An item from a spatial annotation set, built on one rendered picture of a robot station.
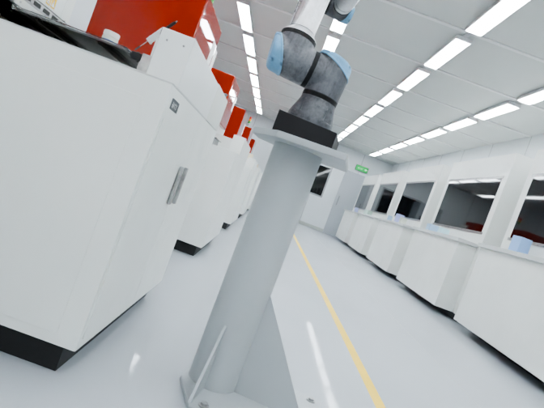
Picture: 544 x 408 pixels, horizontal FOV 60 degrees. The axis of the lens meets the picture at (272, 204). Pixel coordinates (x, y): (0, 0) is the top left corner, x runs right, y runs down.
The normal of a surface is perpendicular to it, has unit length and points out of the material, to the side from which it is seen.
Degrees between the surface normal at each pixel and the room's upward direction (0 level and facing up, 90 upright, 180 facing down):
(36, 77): 90
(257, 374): 90
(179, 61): 90
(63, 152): 90
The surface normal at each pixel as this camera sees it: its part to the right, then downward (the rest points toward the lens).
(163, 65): 0.00, 0.03
